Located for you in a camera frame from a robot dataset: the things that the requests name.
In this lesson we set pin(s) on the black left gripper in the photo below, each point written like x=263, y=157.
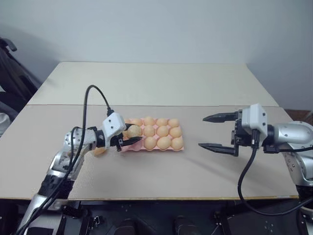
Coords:
x=118, y=142

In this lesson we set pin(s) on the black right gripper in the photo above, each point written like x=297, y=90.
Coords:
x=240, y=137

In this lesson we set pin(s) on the brown egg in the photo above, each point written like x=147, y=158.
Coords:
x=99, y=151
x=149, y=131
x=177, y=143
x=163, y=142
x=149, y=143
x=162, y=131
x=175, y=132
x=161, y=122
x=136, y=121
x=148, y=121
x=173, y=122
x=134, y=132

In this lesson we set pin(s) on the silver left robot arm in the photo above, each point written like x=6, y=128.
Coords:
x=73, y=142

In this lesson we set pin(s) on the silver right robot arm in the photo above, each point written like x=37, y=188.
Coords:
x=293, y=134

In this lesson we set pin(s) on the pink egg tray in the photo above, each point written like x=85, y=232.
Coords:
x=137, y=147

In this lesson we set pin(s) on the dark rounded shape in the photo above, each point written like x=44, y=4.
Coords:
x=128, y=226

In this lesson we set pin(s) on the black chair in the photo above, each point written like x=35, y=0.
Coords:
x=14, y=78

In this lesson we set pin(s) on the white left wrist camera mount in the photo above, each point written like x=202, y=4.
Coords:
x=112, y=124

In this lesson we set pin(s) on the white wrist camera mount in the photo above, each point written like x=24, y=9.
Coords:
x=112, y=124
x=254, y=117

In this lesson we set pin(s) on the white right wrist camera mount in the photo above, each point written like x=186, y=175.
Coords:
x=254, y=117

